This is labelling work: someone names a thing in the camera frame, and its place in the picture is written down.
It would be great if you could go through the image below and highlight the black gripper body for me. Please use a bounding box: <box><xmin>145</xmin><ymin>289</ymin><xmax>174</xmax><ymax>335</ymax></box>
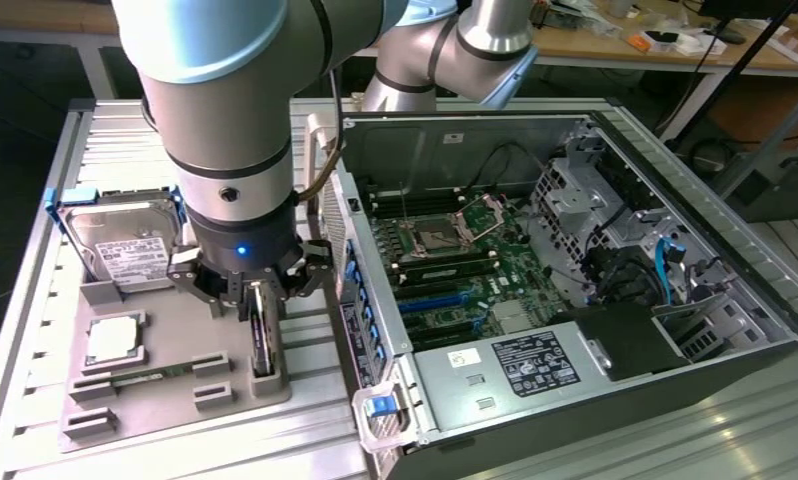
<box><xmin>188</xmin><ymin>203</ymin><xmax>305</xmax><ymax>276</ymax></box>

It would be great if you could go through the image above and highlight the graphics card with metal bracket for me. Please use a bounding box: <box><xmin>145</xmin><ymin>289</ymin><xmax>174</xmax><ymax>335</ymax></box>
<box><xmin>248</xmin><ymin>282</ymin><xmax>284</xmax><ymax>379</ymax></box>

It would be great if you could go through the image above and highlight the silver hard disk drive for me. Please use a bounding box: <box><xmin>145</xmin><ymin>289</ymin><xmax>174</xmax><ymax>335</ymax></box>
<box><xmin>64</xmin><ymin>198</ymin><xmax>188</xmax><ymax>294</ymax></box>

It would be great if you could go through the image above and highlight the grey parts rack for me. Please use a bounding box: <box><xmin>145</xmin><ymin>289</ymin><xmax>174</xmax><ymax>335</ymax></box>
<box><xmin>54</xmin><ymin>219</ymin><xmax>294</xmax><ymax>454</ymax></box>

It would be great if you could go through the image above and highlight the silver CPU chip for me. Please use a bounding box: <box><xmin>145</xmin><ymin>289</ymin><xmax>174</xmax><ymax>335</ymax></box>
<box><xmin>84</xmin><ymin>317</ymin><xmax>144</xmax><ymax>362</ymax></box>

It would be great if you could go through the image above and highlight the black RAM stick with label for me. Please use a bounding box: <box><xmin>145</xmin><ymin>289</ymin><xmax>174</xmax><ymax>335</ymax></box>
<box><xmin>394</xmin><ymin>259</ymin><xmax>500</xmax><ymax>286</ymax></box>

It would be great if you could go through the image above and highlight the CPU socket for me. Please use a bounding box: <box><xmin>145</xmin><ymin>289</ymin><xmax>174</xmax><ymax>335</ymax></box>
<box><xmin>401</xmin><ymin>217</ymin><xmax>471</xmax><ymax>259</ymax></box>

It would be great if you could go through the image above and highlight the green RAM stick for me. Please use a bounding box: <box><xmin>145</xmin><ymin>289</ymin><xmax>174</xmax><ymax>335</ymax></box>
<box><xmin>108</xmin><ymin>365</ymin><xmax>194</xmax><ymax>387</ymax></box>

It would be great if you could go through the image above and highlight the thin locking lever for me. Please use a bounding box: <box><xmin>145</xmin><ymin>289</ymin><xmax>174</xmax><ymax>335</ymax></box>
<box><xmin>397</xmin><ymin>180</ymin><xmax>415</xmax><ymax>226</ymax></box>

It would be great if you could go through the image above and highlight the black expansion slot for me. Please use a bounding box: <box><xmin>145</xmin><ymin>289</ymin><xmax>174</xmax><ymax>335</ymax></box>
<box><xmin>403</xmin><ymin>319</ymin><xmax>475</xmax><ymax>339</ymax></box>

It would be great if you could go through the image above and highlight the metal socket cover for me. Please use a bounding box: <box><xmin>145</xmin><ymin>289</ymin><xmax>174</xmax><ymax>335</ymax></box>
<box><xmin>452</xmin><ymin>194</ymin><xmax>517</xmax><ymax>241</ymax></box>

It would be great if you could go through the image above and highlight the green motherboard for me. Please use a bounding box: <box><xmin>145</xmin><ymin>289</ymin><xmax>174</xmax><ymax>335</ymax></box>
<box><xmin>364</xmin><ymin>187</ymin><xmax>573</xmax><ymax>351</ymax></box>

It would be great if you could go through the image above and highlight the silver chipset heatsink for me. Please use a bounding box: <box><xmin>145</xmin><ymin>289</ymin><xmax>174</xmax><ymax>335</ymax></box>
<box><xmin>491</xmin><ymin>302</ymin><xmax>537</xmax><ymax>336</ymax></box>

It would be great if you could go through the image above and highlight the silver power supply unit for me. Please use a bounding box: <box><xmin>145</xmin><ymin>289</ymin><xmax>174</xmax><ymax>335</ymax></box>
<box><xmin>408</xmin><ymin>322</ymin><xmax>617</xmax><ymax>434</ymax></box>

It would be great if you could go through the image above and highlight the silver perforated disk bay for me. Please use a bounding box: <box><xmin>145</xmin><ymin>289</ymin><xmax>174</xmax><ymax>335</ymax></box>
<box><xmin>528</xmin><ymin>157</ymin><xmax>631</xmax><ymax>251</ymax></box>

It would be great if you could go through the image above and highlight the black plastic shroud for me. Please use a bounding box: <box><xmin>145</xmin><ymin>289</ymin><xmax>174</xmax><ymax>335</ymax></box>
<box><xmin>548</xmin><ymin>304</ymin><xmax>693</xmax><ymax>384</ymax></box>

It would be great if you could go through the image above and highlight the open black PC case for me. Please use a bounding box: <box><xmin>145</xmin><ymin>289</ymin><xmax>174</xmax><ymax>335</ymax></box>
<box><xmin>302</xmin><ymin>110</ymin><xmax>798</xmax><ymax>480</ymax></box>

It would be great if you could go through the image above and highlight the long wooden desk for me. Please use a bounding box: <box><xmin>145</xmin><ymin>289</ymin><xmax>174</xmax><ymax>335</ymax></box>
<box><xmin>0</xmin><ymin>0</ymin><xmax>798</xmax><ymax>144</ymax></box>

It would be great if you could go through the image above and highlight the silver front disk bay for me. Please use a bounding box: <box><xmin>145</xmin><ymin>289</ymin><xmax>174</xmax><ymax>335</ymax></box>
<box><xmin>651</xmin><ymin>292</ymin><xmax>784</xmax><ymax>364</ymax></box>

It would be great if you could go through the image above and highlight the green circuit board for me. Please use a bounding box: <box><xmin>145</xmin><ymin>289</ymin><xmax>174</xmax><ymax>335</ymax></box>
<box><xmin>545</xmin><ymin>4</ymin><xmax>597</xmax><ymax>30</ymax></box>

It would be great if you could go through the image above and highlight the white box with black insert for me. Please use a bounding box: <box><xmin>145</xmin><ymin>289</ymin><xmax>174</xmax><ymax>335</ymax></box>
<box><xmin>641</xmin><ymin>29</ymin><xmax>727</xmax><ymax>55</ymax></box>

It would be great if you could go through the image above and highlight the dark grey computer tower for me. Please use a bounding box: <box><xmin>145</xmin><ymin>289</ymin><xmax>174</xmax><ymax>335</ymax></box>
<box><xmin>728</xmin><ymin>154</ymin><xmax>798</xmax><ymax>224</ymax></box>

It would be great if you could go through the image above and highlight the black stand pole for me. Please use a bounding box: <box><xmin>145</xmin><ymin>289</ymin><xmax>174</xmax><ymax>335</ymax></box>
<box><xmin>655</xmin><ymin>0</ymin><xmax>798</xmax><ymax>144</ymax></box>

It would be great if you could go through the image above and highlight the black monitor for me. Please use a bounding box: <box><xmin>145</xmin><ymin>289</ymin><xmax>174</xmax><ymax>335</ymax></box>
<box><xmin>696</xmin><ymin>0</ymin><xmax>798</xmax><ymax>45</ymax></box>

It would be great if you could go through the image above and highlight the beige corner handle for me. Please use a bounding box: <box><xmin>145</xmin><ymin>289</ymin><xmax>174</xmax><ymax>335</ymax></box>
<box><xmin>304</xmin><ymin>112</ymin><xmax>346</xmax><ymax>152</ymax></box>

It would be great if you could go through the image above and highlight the clear corner handle blue latch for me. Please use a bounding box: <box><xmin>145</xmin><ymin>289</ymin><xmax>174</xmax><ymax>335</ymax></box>
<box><xmin>349</xmin><ymin>382</ymin><xmax>417</xmax><ymax>454</ymax></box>

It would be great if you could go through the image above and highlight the long black wire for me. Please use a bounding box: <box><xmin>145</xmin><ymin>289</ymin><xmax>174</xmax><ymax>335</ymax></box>
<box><xmin>468</xmin><ymin>142</ymin><xmax>547</xmax><ymax>191</ymax></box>

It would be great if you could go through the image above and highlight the black wire bundle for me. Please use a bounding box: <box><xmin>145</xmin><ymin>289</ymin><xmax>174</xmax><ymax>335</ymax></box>
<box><xmin>581</xmin><ymin>244</ymin><xmax>664</xmax><ymax>307</ymax></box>

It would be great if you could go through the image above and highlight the blue disk wire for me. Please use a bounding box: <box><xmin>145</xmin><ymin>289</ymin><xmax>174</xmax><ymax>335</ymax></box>
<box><xmin>651</xmin><ymin>237</ymin><xmax>684</xmax><ymax>306</ymax></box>

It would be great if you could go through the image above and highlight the aluminium profile frame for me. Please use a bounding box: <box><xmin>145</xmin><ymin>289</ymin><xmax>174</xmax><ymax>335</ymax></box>
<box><xmin>711</xmin><ymin>87</ymin><xmax>798</xmax><ymax>201</ymax></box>

